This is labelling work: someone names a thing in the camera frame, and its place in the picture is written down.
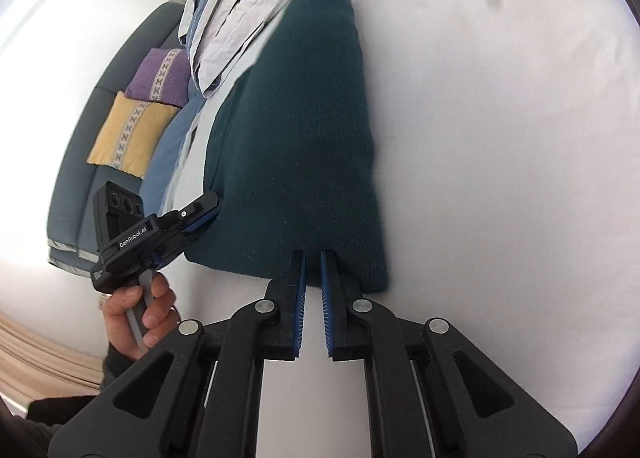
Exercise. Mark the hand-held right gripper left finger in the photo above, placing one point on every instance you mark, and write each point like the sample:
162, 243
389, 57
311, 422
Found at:
300, 308

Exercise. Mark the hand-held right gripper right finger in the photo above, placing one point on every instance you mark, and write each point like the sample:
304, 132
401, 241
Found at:
327, 308

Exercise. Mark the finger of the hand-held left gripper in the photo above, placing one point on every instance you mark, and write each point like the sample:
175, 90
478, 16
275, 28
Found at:
202, 210

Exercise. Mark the dark green knit sweater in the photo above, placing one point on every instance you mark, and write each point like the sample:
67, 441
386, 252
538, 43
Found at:
300, 137

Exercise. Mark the person's left forearm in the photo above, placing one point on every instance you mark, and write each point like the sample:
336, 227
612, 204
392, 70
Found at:
117, 368

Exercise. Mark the person's left hand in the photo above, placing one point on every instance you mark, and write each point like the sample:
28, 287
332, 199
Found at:
162, 310

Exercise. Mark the blue pillow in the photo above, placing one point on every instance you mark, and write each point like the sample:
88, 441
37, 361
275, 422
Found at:
167, 157

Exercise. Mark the grey sofa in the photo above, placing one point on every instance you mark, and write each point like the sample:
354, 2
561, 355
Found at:
85, 162

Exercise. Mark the yellow patterned cushion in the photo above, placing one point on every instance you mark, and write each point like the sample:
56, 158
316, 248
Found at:
127, 132

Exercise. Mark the purple patterned cushion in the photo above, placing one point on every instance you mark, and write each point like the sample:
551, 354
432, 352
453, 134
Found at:
155, 77

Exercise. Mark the beige curtain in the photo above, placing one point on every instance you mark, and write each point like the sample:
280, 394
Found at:
40, 358

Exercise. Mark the folded grey and blue duvet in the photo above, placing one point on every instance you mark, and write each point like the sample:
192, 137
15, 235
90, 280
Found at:
240, 2

